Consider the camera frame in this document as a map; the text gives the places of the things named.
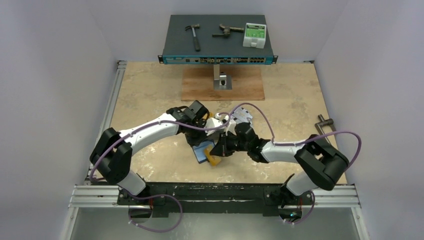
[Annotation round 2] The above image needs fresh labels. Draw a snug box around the gold credit card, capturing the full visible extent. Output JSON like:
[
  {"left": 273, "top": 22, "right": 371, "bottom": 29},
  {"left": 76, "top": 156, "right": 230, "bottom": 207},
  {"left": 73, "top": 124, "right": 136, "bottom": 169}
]
[{"left": 203, "top": 145, "right": 222, "bottom": 167}]

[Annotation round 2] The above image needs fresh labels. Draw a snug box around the navy blue card holder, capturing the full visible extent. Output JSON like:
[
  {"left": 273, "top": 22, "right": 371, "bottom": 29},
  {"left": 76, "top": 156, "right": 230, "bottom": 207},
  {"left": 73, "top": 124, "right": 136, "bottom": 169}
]
[{"left": 192, "top": 141, "right": 215, "bottom": 164}]

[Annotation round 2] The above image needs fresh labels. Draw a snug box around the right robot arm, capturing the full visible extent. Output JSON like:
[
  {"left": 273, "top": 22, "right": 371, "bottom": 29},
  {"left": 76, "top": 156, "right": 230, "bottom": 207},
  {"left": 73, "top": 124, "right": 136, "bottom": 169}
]
[{"left": 209, "top": 122, "right": 349, "bottom": 204}]

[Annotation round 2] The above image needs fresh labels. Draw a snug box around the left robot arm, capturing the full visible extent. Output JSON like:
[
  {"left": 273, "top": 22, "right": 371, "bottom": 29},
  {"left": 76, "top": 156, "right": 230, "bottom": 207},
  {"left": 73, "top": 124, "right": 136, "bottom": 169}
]
[{"left": 89, "top": 100, "right": 210, "bottom": 205}]

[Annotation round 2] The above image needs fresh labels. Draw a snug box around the plywood board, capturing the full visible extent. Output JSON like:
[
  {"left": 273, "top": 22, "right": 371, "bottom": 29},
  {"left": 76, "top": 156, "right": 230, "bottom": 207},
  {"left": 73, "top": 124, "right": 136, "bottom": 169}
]
[{"left": 181, "top": 66, "right": 265, "bottom": 102}]

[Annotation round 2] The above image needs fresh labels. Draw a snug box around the hammer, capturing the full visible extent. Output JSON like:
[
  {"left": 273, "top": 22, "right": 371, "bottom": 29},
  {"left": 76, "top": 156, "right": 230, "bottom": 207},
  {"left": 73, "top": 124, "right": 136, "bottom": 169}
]
[{"left": 184, "top": 24, "right": 201, "bottom": 52}]

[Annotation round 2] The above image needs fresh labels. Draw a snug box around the rusty metal clamp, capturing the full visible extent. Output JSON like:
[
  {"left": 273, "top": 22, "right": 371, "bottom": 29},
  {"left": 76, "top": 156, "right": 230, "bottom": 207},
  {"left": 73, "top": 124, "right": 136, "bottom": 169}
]
[{"left": 211, "top": 24, "right": 245, "bottom": 38}]

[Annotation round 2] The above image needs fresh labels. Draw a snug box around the white green box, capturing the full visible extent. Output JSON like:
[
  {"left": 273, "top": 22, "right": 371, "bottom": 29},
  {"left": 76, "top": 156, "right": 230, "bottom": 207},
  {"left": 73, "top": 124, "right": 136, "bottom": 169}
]
[{"left": 242, "top": 22, "right": 267, "bottom": 49}]

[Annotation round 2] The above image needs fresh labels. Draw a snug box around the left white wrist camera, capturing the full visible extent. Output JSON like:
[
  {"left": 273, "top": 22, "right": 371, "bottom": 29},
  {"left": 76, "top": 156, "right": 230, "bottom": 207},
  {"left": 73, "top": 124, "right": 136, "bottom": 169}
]
[{"left": 204, "top": 112, "right": 231, "bottom": 136}]

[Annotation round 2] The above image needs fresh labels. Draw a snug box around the metal bracket stand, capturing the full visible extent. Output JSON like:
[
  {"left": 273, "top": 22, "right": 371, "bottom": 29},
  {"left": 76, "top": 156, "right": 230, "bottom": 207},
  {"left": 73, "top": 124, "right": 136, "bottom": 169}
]
[{"left": 213, "top": 64, "right": 233, "bottom": 91}]

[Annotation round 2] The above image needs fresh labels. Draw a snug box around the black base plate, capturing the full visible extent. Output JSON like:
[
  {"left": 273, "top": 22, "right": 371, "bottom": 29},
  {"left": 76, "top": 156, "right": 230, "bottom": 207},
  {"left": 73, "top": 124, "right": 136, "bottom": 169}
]
[{"left": 117, "top": 182, "right": 315, "bottom": 220}]

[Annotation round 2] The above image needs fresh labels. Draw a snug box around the metal crank handle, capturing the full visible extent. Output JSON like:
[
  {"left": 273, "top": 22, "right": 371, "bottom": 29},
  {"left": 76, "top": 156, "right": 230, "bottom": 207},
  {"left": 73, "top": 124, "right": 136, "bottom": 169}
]
[{"left": 314, "top": 114, "right": 336, "bottom": 135}]

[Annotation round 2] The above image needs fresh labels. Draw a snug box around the aluminium frame rail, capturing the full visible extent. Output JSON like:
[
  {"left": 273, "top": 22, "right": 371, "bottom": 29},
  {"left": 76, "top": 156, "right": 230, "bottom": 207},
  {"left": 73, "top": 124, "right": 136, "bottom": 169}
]
[{"left": 60, "top": 61, "right": 369, "bottom": 240}]

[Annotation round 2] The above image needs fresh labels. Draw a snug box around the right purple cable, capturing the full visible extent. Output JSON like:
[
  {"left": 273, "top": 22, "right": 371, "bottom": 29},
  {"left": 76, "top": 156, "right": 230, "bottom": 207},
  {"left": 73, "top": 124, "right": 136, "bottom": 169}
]
[{"left": 228, "top": 102, "right": 363, "bottom": 226}]

